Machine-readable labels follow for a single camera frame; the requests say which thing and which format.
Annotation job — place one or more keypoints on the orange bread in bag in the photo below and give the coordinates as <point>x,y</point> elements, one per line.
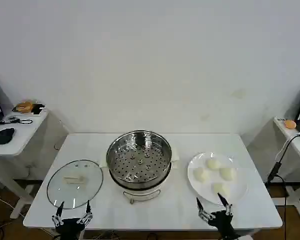
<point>23,107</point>

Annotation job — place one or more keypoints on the black computer mouse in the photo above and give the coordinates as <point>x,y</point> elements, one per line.
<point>5,135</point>

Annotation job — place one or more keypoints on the black power adapter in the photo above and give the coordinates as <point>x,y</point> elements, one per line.
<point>274,172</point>

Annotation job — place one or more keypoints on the small orange bun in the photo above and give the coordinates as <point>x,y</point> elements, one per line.
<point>290,124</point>

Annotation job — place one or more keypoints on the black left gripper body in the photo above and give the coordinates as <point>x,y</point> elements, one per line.
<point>70,227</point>

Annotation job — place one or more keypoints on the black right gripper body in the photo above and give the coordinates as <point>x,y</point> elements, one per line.
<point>223,222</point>

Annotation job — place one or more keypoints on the round glass lid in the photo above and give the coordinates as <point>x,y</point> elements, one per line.
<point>75,192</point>

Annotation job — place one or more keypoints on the perforated steel steamer basket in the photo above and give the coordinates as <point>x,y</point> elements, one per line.
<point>130,165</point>

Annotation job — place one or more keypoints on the white steamed bun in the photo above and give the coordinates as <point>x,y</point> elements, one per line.
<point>213,164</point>
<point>222,188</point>
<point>227,173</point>
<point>201,174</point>

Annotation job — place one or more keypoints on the white side desk with monitor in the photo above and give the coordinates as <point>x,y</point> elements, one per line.
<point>290,140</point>

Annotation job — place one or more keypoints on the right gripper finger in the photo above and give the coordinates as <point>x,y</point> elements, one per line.
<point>228,210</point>
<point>204,215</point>

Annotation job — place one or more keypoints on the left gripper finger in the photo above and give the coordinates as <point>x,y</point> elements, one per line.
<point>87,217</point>
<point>58,218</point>

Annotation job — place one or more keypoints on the round white plate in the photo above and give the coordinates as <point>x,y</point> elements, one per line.
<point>207,190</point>

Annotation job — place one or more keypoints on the small white printed box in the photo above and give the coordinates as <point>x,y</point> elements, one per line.
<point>281,120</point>

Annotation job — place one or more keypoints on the small black box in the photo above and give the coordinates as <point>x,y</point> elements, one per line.
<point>38,109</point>

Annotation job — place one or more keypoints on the white side desk with laptop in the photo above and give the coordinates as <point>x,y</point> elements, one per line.
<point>22,135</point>

